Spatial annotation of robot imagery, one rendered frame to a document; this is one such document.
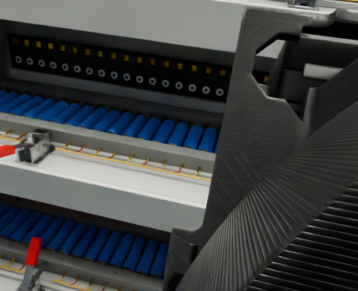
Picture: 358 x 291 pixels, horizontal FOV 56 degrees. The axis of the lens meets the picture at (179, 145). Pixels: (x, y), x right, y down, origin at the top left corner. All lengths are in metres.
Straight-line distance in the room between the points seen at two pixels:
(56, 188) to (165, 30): 0.21
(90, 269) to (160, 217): 0.17
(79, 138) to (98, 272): 0.19
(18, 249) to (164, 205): 0.27
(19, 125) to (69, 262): 0.20
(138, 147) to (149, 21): 0.14
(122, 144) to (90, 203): 0.08
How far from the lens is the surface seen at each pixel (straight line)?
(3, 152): 0.38
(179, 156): 0.39
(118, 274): 0.51
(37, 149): 0.42
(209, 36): 0.34
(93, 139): 0.42
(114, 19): 0.37
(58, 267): 0.54
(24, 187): 0.44
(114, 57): 0.53
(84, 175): 0.40
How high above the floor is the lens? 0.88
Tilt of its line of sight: 13 degrees down
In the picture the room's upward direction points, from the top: 9 degrees clockwise
